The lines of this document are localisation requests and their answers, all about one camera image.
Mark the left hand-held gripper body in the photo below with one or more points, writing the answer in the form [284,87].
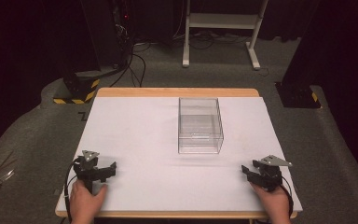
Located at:
[87,169]

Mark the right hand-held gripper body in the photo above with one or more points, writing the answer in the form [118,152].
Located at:
[268,174]

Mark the clear plastic drawer box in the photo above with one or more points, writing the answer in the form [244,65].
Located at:
[200,125]

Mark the person's right hand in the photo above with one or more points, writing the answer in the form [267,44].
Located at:
[273,203]

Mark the person's left hand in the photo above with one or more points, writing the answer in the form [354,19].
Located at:
[86,202]

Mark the white table mat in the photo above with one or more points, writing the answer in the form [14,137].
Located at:
[155,149]

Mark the black stand base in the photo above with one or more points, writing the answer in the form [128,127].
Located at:
[296,93]

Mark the wooden table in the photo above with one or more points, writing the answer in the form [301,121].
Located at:
[177,92]

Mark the black stand with striped base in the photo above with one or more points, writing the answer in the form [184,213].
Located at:
[87,62]

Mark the white metal stand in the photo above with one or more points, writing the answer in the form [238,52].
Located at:
[220,21]

